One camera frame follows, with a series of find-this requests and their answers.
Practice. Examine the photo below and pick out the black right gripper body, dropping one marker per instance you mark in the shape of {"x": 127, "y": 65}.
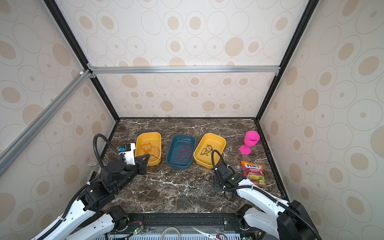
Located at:
{"x": 218, "y": 185}

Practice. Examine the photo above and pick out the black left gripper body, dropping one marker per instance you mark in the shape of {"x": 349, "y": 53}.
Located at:
{"x": 131, "y": 171}

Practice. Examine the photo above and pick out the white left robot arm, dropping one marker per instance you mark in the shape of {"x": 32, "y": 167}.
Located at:
{"x": 94, "y": 195}

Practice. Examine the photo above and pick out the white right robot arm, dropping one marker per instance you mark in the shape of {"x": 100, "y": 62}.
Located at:
{"x": 277, "y": 217}

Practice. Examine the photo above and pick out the clear jar with powder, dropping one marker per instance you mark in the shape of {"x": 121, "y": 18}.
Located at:
{"x": 92, "y": 161}

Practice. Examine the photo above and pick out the orange candy bag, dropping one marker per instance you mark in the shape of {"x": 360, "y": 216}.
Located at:
{"x": 254, "y": 172}

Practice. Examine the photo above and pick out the right yellow plastic bin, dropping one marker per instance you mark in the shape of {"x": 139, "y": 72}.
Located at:
{"x": 208, "y": 143}

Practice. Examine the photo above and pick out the yellow plastic bin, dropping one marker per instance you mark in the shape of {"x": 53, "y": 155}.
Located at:
{"x": 208, "y": 143}
{"x": 150, "y": 143}

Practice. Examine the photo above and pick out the left yellow plastic bin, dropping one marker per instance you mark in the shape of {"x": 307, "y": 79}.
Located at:
{"x": 150, "y": 143}

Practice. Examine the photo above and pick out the pink plastic goblet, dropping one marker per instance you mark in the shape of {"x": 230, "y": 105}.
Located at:
{"x": 250, "y": 140}

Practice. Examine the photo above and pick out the teal plastic bin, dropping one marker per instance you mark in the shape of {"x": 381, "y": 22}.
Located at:
{"x": 180, "y": 154}

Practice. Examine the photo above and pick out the diagonal aluminium bar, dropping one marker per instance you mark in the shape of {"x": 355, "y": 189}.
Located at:
{"x": 13, "y": 151}

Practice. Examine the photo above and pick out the horizontal aluminium bar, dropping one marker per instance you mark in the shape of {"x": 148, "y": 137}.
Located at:
{"x": 185, "y": 70}

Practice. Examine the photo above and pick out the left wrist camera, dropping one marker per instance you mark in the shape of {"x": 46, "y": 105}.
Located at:
{"x": 127, "y": 153}

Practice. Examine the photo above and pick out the scissors with red handle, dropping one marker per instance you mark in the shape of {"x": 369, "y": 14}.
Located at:
{"x": 211, "y": 236}

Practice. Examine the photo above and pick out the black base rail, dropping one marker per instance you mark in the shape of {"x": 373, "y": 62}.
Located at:
{"x": 227, "y": 221}

